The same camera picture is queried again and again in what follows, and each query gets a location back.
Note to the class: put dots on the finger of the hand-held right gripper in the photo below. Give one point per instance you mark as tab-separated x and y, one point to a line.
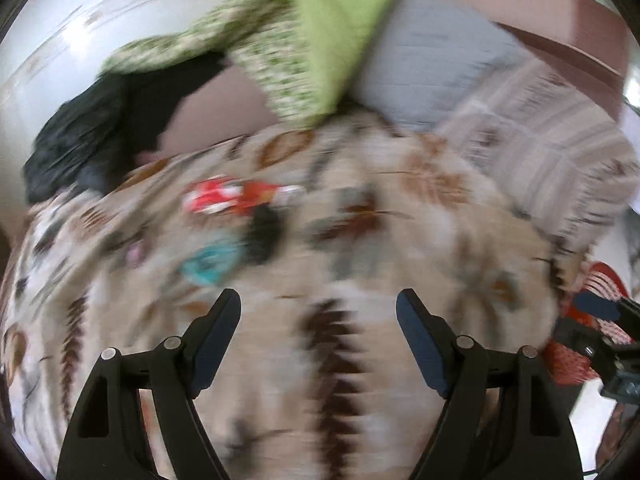
597	305

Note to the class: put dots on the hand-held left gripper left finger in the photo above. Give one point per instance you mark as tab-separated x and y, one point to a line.
216	340

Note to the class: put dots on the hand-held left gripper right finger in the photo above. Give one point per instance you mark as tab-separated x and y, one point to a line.
420	340

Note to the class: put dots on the red mesh basket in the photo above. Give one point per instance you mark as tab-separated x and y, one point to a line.
600	277

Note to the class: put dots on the pink wrapper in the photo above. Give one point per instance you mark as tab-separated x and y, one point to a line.
136	255

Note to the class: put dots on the teal wrapper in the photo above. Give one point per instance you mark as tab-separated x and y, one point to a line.
212	262

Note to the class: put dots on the small black plastic bag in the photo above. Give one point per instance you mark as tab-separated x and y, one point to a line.
264	235

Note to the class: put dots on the leaf print blanket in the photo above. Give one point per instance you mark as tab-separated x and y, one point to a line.
310	260

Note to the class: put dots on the red and white wrapper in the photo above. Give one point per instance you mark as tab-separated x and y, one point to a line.
210	195

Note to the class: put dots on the glossy red wrapper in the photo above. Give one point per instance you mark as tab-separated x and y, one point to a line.
265	194

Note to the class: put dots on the striped beige pillow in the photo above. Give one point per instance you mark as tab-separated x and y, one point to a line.
540	135

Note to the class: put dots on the mauve bed sheet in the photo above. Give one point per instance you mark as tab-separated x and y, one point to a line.
215	105

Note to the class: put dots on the dark cloth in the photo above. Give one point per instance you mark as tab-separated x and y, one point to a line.
160	100

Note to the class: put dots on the grey quilted pillow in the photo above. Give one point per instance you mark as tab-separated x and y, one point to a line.
435	55

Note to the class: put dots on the brown wooden headboard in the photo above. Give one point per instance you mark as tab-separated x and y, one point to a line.
530	5

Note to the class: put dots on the green patterned quilt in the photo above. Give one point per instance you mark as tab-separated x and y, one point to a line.
330	35

